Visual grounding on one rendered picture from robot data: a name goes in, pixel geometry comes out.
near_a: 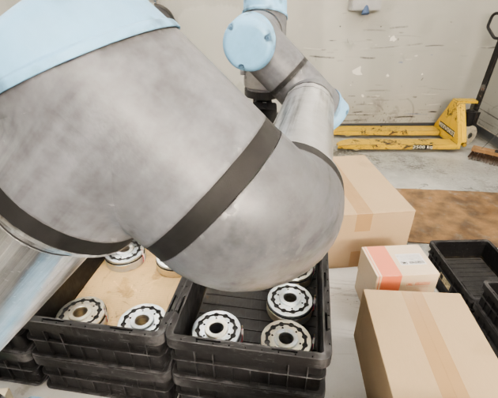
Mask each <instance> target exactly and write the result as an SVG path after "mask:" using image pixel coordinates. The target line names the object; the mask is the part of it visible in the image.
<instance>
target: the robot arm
mask: <svg viewBox="0 0 498 398"><path fill-rule="evenodd" d="M287 20H288V14H287V0H243V11H242V14H240V15H239V16H238V17H236V18H235V19H234V20H233V21H232V22H231V23H230V24H229V25H228V27H227V28H226V30H225V32H224V37H223V49H224V54H225V56H226V58H227V59H228V61H229V62H230V63H231V64H232V65H233V66H235V67H236V68H237V69H240V75H244V77H243V85H244V86H245V88H244V94H243V93H242V92H241V91H240V90H239V89H238V88H237V87H236V86H235V85H234V84H233V83H232V82H231V81H230V80H229V79H228V78H227V77H226V76H225V75H224V74H223V73H222V72H221V71H220V70H219V69H218V68H217V67H216V66H215V65H214V64H213V63H212V62H211V61H210V60H209V59H208V58H207V57H206V56H205V55H204V54H203V53H202V52H201V51H200V50H199V49H198V48H197V47H196V46H195V45H194V44H193V43H192V42H191V41H190V40H189V39H188V38H187V37H186V36H185V35H184V34H183V33H182V32H181V31H180V25H179V24H178V23H177V22H176V21H175V20H173V19H171V18H166V16H165V15H163V13H162V12H161V11H159V10H158V9H157V8H156V7H155V6H154V5H153V4H152V3H151V2H149V1H148V0H21V1H20V2H18V3H17V4H16V5H15V6H13V7H11V8H10V9H8V10H7V11H6V12H4V13H3V15H1V16H0V351H1V350H2V349H3V348H4V346H6V345H7V344H8V343H9V342H10V341H11V340H12V339H13V337H14V336H15V335H16V334H17V333H18V332H19V331H20V330H21V329H22V328H23V326H24V325H25V324H26V323H27V322H28V321H29V320H30V319H31V318H32V317H33V315H34V314H35V313H36V312H37V311H38V310H39V309H40V308H41V307H42V306H43V304H44V303H45V302H46V301H47V300H48V299H49V298H50V297H51V296H52V295H53V294H54V293H55V292H56V291H57V290H58V289H59V288H60V287H61V286H62V285H63V284H64V282H65V281H66V280H67V279H68V278H69V277H70V276H71V275H72V274H73V273H74V271H75V270H76V269H77V268H78V267H79V266H80V265H81V264H82V263H83V262H84V260H85V259H86V258H87V257H106V256H108V255H112V254H114V253H117V252H119V251H120V250H122V249H124V248H125V247H126V246H128V245H129V244H130V243H131V242H132V241H133V240H136V241H137V242H138V243H139V244H141V245H142V246H143V247H145V248H146V249H147V250H148V251H149V252H150V253H152V254H153V255H154V256H156V257H157V258H158V259H159V260H161V261H162V262H163V263H164V264H165V265H167V266H168V267H169V268H170V269H171V270H173V271H174V272H176V273H177V274H179V275H181V276H182V277H184V278H186V279H188V280H190V281H191V282H193V283H196V284H199V285H202V286H205V287H209V288H212V289H216V290H219V291H230V292H243V291H262V290H266V289H269V288H272V287H276V286H279V285H282V284H285V283H288V282H290V281H292V280H294V279H295V278H297V277H299V276H302V275H303V274H304V273H306V272H308V271H309V270H310V269H311V268H313V267H314V266H315V265H316V264H317V263H319V262H320V261H321V260H322V259H323V257H324V256H325V255H326V253H327V252H328V251H329V249H330V248H331V247H332V245H333V244H334V242H335V240H336V238H337V236H338V233H339V231H340V229H341V224H342V221H343V217H344V211H345V191H344V182H343V179H342V176H341V173H340V171H339V169H338V167H337V165H336V164H335V162H334V161H333V146H334V130H335V129H336V128H337V127H338V126H339V125H340V124H341V123H342V122H343V121H344V119H345V117H346V115H347V114H348V113H349V105H348V104H347V103H346V102H345V100H344V99H343V98H342V97H341V93H340V92H339V91H338V90H337V89H335V88H333V86H332V85H331V84H330V83H329V82H328V81H327V80H326V79H325V78H324V77H323V75H322V74H321V73H320V72H319V71H318V70H317V69H316V68H315V67H314V66H313V65H312V64H311V63H310V62H309V61H308V60H307V59H306V58H305V56H304V55H303V54H302V53H301V52H300V51H299V50H298V49H297V48H296V46H295V45H294V44H293V43H292V42H291V41H290V40H289V39H288V38H287V36H286V25H287ZM248 98H250V99H253V103H252V102H251V101H250V100H249V99H248ZM275 99H277V101H278V102H279V103H280V104H281V105H282V106H281V109H280V110H279V112H277V104H276V103H272V100H275ZM0 398H6V397H4V396H3V395H2V394H0Z"/></svg>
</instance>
